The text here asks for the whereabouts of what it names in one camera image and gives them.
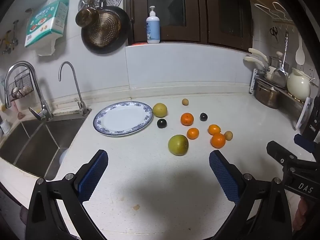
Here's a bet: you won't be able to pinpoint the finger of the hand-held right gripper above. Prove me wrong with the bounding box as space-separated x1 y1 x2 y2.
294 133 317 153
266 141 320 172

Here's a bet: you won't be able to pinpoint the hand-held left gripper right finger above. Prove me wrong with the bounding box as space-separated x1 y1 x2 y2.
209 150 293 240

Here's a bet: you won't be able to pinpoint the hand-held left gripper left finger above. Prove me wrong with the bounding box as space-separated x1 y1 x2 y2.
25 149 109 240

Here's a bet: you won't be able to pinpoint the green citrus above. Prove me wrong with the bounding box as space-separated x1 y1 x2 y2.
168 134 189 156

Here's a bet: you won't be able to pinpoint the blue patterned white plate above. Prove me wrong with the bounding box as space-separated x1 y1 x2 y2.
93 101 154 137

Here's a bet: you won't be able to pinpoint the pale yellow citrus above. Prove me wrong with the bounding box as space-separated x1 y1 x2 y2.
152 102 168 118

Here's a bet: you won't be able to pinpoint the person's right hand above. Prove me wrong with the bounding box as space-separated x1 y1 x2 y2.
293 196 310 232

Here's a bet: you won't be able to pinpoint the steel dish rack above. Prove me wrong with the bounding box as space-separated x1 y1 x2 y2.
249 69 314 130

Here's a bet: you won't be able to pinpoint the stainless steel pot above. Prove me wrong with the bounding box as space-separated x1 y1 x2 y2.
254 80 282 110

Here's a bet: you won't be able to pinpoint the cream ceramic jug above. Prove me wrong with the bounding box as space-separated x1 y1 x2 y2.
287 67 316 102

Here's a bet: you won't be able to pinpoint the stainless steel sink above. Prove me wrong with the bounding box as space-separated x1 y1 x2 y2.
0 116 87 182

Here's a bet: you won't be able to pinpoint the steel spatula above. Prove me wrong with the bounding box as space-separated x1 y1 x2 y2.
271 31 289 88

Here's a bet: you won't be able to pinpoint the steel utensil holder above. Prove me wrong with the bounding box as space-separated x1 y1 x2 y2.
268 51 285 73

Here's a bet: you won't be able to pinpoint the white rice paddle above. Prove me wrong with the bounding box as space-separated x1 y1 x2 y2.
295 32 305 65

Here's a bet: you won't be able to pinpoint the thin steel gooseneck faucet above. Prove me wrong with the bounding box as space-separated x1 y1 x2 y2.
59 61 92 117

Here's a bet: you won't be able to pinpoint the large steel kitchen faucet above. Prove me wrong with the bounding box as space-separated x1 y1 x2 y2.
4 61 53 122

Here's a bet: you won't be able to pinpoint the small white container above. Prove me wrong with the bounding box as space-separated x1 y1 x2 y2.
0 120 12 137

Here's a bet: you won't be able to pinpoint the brass perforated strainer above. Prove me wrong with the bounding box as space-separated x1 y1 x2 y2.
86 11 122 48

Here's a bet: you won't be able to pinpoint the black frying pan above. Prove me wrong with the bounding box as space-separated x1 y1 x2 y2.
81 5 131 55

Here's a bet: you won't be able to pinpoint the white blue pump bottle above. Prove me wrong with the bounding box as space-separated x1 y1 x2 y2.
146 6 161 44

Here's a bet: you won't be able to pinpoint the hanging small brass pot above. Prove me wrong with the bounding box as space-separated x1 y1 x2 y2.
75 7 99 28

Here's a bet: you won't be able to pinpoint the teal paper towel pack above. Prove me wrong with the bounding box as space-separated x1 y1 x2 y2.
24 0 69 57

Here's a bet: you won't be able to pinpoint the white wall socket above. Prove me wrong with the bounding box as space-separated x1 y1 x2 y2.
299 65 316 78

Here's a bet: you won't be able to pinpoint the white handled knife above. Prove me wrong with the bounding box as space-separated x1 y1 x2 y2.
248 48 269 64
244 56 270 72

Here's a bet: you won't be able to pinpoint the black wire basket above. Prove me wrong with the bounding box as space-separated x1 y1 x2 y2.
7 72 34 102

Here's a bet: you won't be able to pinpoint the white wire rack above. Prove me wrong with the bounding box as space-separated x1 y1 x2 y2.
254 2 295 25

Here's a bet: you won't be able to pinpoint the dark wooden window frame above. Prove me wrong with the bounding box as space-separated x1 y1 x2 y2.
124 0 253 53

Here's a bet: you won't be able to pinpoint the metal wall hooks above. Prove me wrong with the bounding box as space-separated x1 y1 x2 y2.
1 20 20 55

